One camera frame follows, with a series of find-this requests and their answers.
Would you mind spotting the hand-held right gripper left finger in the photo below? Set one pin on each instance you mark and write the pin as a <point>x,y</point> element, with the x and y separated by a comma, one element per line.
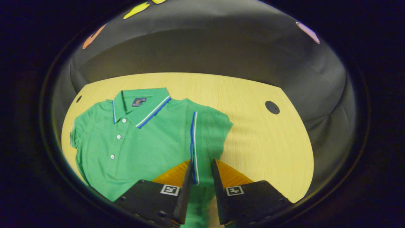
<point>183,205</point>

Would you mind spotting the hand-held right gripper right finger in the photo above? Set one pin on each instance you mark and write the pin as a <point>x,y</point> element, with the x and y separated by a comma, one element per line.
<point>218,196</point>

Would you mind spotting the green T-shirt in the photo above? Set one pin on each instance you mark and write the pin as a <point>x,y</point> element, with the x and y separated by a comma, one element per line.
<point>152,148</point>

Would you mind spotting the black round table grommet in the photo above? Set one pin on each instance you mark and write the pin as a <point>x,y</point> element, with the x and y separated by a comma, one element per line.
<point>78,98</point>
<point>272,107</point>

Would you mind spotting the black backdrop cloth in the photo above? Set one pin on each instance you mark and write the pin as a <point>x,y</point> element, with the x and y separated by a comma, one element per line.
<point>205,47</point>

